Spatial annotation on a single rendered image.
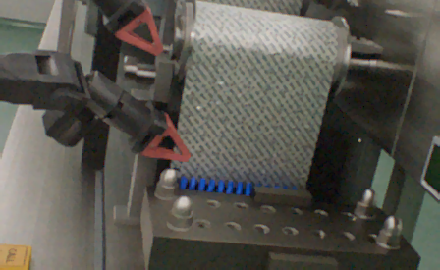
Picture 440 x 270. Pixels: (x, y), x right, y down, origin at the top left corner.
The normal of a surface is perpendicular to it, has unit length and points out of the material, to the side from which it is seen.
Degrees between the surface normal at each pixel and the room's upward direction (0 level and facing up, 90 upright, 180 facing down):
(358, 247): 0
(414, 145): 90
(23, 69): 27
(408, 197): 90
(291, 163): 90
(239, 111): 90
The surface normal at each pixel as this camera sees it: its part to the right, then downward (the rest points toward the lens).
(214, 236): 0.18, -0.93
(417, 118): -0.97, -0.11
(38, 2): 0.17, 0.33
